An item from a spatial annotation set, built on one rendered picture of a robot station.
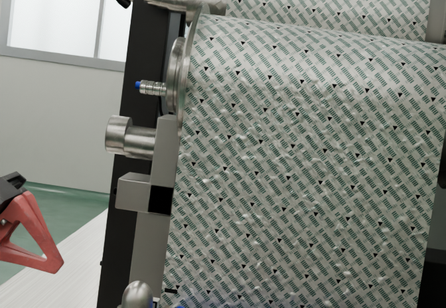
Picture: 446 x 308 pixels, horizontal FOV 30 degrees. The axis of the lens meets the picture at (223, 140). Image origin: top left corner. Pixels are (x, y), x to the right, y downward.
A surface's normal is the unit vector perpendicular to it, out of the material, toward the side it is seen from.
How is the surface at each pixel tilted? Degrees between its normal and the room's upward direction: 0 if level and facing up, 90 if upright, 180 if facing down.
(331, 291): 90
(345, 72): 69
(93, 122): 90
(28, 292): 0
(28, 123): 90
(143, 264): 90
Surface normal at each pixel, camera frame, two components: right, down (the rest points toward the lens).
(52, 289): 0.13, -0.99
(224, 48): -0.03, -0.41
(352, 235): -0.11, 0.09
